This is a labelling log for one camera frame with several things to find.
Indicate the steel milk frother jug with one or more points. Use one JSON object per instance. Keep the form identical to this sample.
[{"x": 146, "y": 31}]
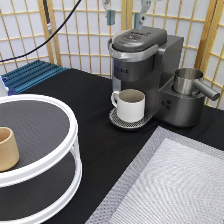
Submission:
[{"x": 188, "y": 81}]

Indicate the blue ribbed metal block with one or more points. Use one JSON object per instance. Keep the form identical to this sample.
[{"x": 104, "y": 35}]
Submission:
[{"x": 29, "y": 75}]

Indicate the tan wooden cup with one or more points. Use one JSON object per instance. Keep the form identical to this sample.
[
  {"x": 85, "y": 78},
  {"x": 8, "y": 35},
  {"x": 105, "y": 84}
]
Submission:
[{"x": 9, "y": 153}]

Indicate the grey pod coffee machine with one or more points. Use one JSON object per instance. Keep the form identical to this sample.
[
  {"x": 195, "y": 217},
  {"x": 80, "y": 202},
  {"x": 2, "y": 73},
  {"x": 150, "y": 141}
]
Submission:
[{"x": 146, "y": 60}]

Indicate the grey woven placemat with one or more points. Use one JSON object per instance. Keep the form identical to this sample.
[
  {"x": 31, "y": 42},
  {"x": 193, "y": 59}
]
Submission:
[{"x": 172, "y": 180}]

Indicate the wooden shoji folding screen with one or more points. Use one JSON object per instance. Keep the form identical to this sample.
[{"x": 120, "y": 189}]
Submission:
[{"x": 74, "y": 34}]

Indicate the white two-tier round shelf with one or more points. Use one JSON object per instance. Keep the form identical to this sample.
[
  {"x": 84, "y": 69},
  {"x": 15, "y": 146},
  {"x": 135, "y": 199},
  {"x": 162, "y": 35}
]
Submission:
[{"x": 49, "y": 170}]

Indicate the white ceramic mug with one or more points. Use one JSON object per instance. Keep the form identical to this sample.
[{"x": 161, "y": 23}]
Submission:
[{"x": 129, "y": 104}]

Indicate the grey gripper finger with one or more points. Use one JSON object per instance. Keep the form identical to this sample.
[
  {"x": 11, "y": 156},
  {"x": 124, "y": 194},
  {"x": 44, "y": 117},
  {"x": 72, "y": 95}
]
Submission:
[
  {"x": 140, "y": 17},
  {"x": 109, "y": 13}
]

